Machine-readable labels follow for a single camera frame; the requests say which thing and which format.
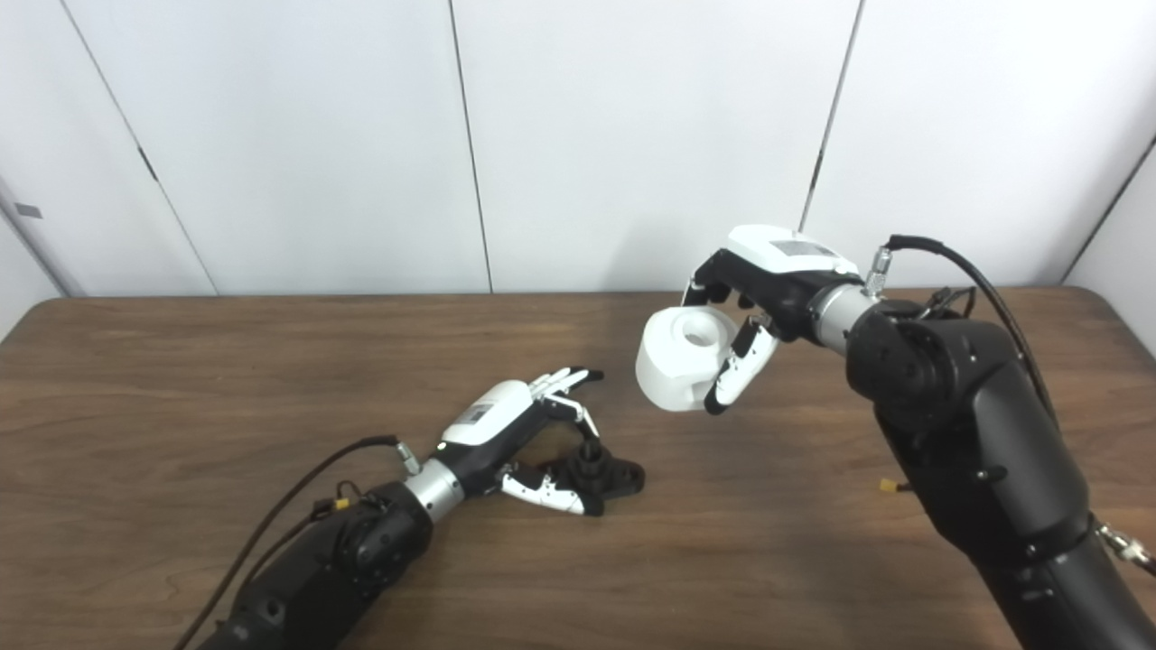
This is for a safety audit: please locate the round white plastic piece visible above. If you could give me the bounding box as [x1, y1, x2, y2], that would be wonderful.
[635, 305, 743, 413]

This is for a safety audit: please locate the thin wire with yellow connector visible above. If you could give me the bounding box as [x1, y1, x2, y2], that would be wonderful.
[239, 483, 362, 588]

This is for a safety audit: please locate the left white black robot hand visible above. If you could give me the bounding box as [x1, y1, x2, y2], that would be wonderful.
[438, 366, 606, 517]

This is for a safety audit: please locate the black plastic holder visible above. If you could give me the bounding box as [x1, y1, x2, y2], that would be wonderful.
[542, 440, 647, 517]

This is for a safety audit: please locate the thick black wrist cable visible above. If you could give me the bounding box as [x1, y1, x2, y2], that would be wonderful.
[862, 235, 1058, 425]
[172, 435, 421, 650]

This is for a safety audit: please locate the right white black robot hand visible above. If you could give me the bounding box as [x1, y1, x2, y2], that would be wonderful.
[679, 224, 868, 416]

